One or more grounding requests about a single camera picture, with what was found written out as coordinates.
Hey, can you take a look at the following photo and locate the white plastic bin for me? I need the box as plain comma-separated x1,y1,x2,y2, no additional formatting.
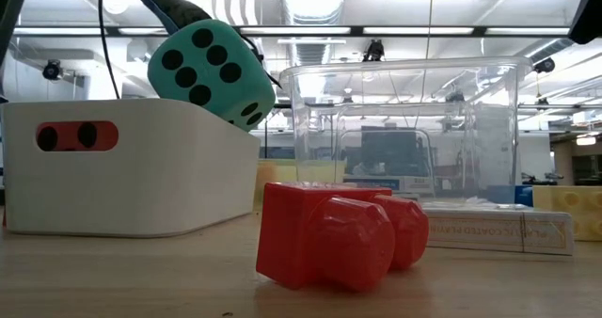
0,98,261,238

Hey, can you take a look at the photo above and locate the pink foam die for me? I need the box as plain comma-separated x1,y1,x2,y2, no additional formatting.
36,120,119,152

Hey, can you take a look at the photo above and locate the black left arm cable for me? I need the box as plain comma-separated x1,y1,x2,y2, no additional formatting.
97,0,121,101

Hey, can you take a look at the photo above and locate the black overhead beam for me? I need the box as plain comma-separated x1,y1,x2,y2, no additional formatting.
13,24,573,39

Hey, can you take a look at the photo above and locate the red toy brick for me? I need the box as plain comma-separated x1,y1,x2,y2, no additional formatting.
256,182,430,294

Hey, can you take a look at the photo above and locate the silver ceiling duct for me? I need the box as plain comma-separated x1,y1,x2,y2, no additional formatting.
281,0,347,25

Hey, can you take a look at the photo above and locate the yellow toy brick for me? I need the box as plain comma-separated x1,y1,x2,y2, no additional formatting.
532,184,602,242

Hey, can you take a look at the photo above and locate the blue toy block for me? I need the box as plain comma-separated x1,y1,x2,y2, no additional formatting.
486,184,535,208

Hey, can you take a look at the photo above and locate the clear plastic container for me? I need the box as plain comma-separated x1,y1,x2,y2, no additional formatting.
280,56,533,201

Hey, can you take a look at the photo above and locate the teal foam die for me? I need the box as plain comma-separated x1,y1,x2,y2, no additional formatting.
147,19,277,134

